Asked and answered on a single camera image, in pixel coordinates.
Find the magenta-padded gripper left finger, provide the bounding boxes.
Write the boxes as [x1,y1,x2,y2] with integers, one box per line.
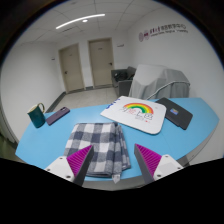
[44,144,95,187]

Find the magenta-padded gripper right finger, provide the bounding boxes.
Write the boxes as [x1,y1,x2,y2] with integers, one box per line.
[133,143,184,185]

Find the grey white checked towel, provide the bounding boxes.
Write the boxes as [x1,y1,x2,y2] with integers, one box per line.
[63,121,132,184]

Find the white rainbow-print mouse pad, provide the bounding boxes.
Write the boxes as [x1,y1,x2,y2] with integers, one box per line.
[99,95,167,135]

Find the purple smartphone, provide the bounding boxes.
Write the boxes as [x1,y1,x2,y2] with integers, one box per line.
[45,106,71,126]

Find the black flat device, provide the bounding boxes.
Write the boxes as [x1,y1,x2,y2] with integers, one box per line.
[155,97,194,131]

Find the dark teal mug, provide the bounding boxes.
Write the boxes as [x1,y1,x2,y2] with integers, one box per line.
[26,102,47,129]

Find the grey cloth-covered furniture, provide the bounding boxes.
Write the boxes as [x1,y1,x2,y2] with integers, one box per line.
[128,64,191,101]

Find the beige door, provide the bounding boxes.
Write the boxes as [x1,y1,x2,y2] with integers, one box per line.
[58,43,86,94]
[87,37,115,89]

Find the long ceiling strip light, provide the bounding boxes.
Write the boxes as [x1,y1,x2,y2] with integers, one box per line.
[55,13,106,30]

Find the wall sign lettering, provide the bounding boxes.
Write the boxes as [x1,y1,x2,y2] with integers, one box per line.
[138,23,189,43]

